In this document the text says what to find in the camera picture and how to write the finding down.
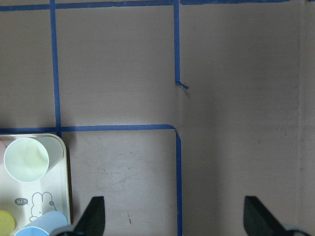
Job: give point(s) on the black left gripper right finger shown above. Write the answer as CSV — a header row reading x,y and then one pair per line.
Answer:
x,y
259,221

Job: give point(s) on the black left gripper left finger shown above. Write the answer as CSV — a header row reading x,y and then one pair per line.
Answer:
x,y
92,222

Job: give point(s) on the light blue plastic cup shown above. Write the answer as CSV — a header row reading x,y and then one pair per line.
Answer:
x,y
44,225

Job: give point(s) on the pale green plastic cup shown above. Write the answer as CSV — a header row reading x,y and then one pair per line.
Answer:
x,y
29,159

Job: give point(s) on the yellow plastic cup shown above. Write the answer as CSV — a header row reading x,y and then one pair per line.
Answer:
x,y
7,223

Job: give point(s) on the cream rabbit print tray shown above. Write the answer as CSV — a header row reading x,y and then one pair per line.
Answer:
x,y
28,201

